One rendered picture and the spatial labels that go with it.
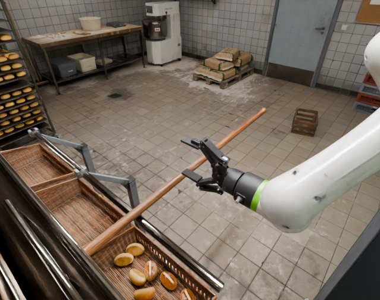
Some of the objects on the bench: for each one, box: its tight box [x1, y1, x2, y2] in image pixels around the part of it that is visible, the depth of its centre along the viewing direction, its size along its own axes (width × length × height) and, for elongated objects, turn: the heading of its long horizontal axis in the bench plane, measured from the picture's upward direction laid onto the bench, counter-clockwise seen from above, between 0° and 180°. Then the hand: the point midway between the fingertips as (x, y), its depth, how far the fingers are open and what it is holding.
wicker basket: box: [90, 225, 217, 300], centre depth 101 cm, size 49×56×28 cm
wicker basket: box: [0, 143, 80, 208], centre depth 164 cm, size 49×56×28 cm
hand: (186, 156), depth 78 cm, fingers open, 13 cm apart
